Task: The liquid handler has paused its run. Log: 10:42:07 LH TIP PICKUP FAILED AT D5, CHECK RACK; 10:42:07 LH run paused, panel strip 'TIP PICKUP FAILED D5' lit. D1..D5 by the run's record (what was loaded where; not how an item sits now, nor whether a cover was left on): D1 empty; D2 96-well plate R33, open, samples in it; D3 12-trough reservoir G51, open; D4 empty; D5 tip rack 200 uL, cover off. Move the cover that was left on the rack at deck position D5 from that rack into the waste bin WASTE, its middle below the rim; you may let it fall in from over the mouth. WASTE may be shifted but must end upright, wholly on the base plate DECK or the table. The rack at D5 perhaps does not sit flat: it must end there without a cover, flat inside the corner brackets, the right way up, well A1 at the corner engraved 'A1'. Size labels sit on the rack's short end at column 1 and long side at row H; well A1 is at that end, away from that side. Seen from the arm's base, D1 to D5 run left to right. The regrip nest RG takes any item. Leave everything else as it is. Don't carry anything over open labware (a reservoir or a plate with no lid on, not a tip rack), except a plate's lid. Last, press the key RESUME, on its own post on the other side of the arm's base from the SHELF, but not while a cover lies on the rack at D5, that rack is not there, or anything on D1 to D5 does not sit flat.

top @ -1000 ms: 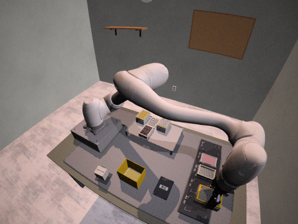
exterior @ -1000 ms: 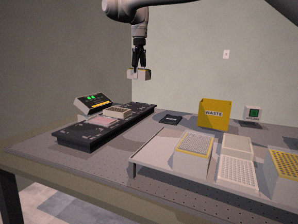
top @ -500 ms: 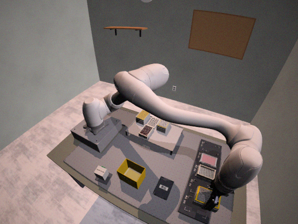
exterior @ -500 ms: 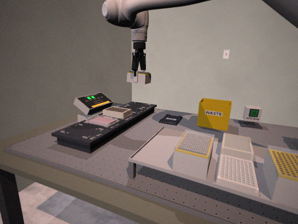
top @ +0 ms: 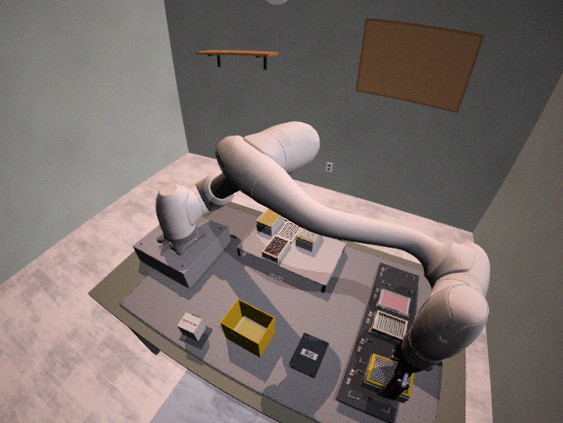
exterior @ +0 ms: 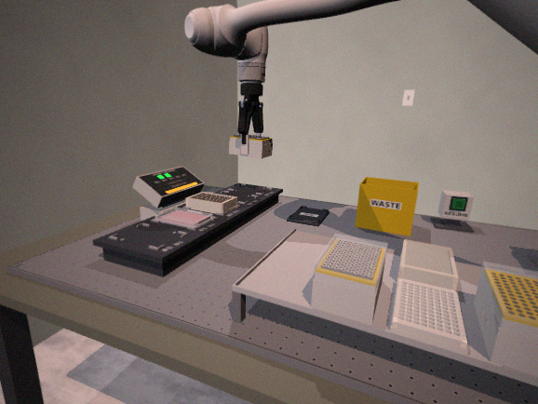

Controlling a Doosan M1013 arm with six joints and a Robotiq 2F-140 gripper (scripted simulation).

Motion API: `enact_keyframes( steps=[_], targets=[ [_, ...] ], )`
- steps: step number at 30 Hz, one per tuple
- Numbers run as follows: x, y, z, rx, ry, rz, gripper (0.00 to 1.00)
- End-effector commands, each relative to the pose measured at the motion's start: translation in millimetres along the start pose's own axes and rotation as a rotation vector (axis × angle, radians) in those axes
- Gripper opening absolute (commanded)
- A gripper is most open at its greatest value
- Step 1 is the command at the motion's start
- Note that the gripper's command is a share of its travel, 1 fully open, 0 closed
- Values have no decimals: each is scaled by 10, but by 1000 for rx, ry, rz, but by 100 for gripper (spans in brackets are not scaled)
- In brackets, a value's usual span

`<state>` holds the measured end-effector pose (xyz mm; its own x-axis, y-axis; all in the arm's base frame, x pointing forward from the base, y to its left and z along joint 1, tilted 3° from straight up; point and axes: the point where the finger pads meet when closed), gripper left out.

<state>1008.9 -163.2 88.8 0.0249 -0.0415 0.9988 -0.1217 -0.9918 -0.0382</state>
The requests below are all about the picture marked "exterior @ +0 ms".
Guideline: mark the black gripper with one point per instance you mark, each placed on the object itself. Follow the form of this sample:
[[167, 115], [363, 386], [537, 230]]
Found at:
[[251, 93]]

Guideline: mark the black flat pad with label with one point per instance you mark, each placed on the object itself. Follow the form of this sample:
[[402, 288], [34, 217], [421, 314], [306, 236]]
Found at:
[[308, 216]]

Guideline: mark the yellow waste bin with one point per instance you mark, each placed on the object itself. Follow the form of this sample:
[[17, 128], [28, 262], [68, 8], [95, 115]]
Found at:
[[386, 205]]

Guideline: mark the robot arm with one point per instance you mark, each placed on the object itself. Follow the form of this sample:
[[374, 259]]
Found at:
[[223, 30]]

